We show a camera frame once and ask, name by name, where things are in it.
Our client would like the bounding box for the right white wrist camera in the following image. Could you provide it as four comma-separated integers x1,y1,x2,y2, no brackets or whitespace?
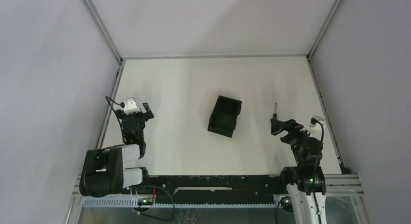
300,116,325,134

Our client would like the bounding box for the small green circuit board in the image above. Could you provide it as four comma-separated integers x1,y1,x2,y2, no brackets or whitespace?
138,198,154,206

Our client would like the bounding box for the white slotted cable duct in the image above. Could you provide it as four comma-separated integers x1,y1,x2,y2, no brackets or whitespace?
83,197,139,208

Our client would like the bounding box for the black handled screwdriver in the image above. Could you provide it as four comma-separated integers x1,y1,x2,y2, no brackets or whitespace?
273,102,277,119

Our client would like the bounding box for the black mounting rail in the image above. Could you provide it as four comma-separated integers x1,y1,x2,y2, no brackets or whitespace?
143,175,288,205

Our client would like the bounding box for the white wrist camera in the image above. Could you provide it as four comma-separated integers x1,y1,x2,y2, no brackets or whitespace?
300,116,325,134
123,97,141,115

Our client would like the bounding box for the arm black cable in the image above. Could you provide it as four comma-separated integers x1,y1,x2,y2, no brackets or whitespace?
310,118,326,224
105,96,126,143

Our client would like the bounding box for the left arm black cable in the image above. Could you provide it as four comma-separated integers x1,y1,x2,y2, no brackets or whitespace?
105,96,126,143

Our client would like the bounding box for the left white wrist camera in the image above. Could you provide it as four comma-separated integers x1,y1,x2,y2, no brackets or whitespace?
123,97,141,115

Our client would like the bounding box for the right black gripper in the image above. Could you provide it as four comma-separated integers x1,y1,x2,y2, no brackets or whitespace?
271,117,316,165

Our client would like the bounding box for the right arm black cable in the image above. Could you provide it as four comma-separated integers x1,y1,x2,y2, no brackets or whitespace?
310,118,326,224

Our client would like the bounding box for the black plastic bin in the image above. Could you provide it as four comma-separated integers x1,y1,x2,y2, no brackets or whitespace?
207,96,242,138

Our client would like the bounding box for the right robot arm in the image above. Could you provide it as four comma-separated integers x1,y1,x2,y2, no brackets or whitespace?
270,114,327,224

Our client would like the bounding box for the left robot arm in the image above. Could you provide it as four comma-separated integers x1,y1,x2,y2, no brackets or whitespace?
79,99,154,198

